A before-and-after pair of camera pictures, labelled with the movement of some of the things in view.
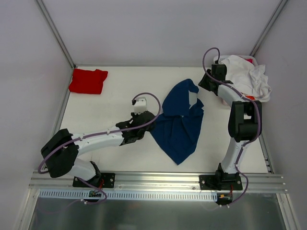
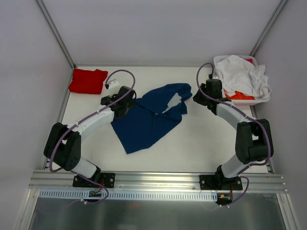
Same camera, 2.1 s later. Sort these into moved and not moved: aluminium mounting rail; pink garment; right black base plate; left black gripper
Moved: left black gripper
Not moved: pink garment; right black base plate; aluminium mounting rail
